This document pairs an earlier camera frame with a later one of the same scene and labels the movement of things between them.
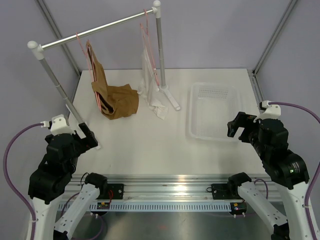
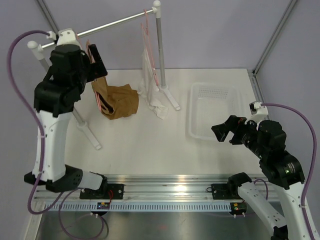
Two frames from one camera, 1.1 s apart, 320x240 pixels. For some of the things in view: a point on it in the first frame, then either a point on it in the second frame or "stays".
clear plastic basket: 209,107 stays
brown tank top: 115,101 stays
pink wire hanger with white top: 154,64 stays
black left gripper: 88,142 to 95,70
